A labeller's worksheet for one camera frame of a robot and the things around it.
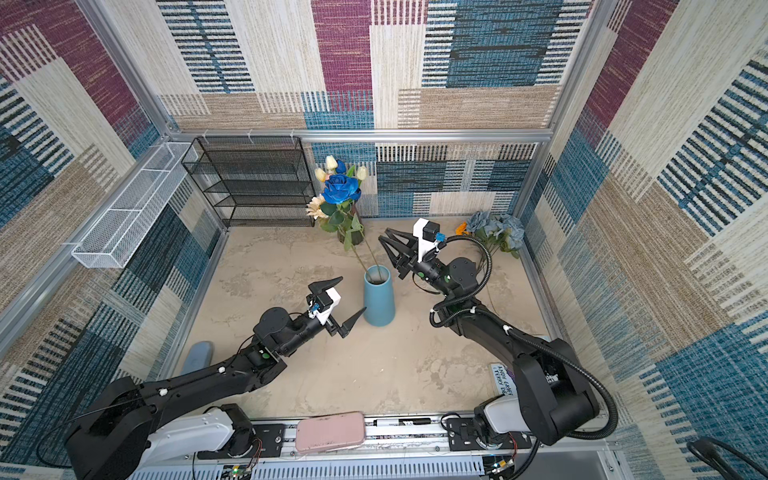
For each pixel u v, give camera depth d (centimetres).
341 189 60
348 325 67
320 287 70
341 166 94
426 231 59
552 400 42
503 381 80
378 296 81
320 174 92
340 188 60
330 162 91
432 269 65
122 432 41
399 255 65
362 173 92
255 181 109
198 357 85
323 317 65
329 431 77
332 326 66
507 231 102
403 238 68
